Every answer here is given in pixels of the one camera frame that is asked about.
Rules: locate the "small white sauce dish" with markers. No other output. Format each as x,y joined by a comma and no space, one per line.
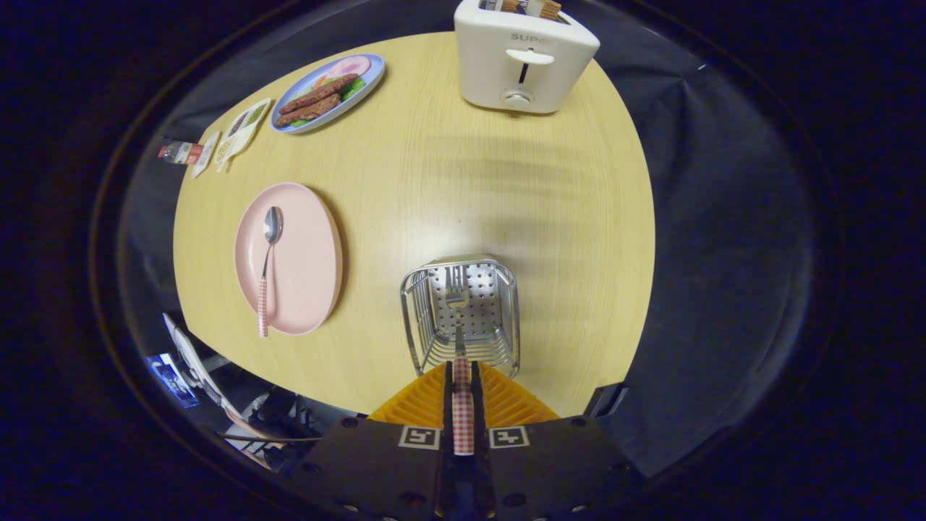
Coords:
205,153

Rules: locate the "brown toast slice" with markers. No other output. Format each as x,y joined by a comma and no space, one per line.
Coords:
548,9
510,5

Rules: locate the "perforated metal basket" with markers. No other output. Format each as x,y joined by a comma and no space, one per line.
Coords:
500,304

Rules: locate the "white divided condiment tray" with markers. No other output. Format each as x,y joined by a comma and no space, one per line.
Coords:
242,132

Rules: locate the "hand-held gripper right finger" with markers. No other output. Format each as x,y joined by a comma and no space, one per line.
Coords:
477,405

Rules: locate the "pink plate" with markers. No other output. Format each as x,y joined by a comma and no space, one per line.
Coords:
304,253

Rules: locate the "black backdrop cloth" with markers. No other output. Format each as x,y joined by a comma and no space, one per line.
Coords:
723,253

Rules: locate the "blue food plate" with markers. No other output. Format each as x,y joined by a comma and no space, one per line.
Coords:
371,82

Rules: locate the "pink ham slice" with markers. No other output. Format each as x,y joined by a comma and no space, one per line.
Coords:
351,66

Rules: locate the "white toaster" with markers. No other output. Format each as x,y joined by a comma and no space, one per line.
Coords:
499,79

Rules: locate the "green lettuce leaf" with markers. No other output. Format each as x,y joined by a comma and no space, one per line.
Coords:
354,88

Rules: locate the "small clear bottle red label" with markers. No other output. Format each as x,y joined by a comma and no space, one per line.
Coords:
181,153

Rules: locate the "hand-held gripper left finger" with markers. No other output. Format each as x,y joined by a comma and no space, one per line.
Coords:
448,405

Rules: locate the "blue lit device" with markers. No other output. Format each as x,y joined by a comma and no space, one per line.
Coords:
172,380

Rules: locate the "brown meat strip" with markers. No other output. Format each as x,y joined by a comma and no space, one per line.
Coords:
307,111
318,92

